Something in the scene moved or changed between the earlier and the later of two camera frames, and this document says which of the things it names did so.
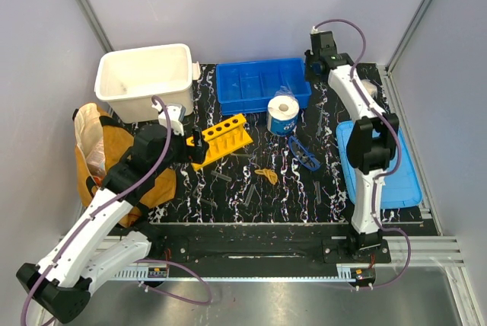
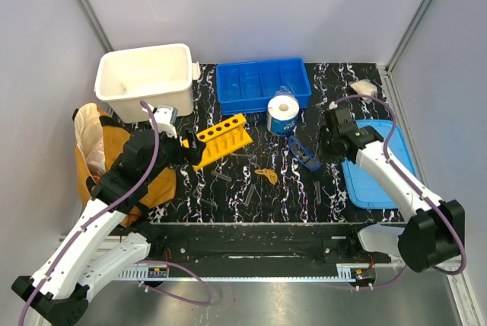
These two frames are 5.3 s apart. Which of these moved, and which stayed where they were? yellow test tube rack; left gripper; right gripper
Moved: right gripper
Stayed: yellow test tube rack; left gripper
